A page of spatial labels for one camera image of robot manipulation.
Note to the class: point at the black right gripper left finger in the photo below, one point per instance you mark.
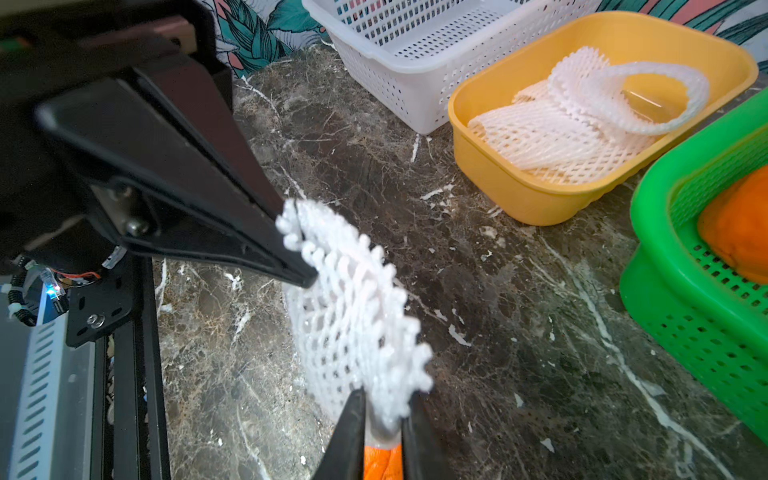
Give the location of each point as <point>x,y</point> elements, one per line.
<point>344,457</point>

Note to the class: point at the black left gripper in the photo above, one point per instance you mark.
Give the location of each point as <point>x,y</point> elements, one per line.
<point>117,130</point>

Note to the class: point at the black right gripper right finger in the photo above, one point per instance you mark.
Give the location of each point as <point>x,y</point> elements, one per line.
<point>421,454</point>

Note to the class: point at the white foam net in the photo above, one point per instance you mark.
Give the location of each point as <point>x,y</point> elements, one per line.
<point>577,126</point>
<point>350,327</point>

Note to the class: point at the netted orange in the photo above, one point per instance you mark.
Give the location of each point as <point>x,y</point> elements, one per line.
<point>734,226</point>
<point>383,464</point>

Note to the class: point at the white plastic perforated basket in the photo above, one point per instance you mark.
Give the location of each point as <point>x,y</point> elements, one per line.
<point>412,55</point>

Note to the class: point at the green plastic perforated basket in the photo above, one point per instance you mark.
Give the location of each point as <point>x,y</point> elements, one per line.
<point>710,319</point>

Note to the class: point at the yellow plastic tub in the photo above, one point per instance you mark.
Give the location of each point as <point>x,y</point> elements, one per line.
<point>623,37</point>

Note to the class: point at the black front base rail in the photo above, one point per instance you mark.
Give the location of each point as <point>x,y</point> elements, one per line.
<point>117,316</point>

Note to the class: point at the white slotted front rail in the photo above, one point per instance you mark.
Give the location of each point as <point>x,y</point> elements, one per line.
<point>52,436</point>

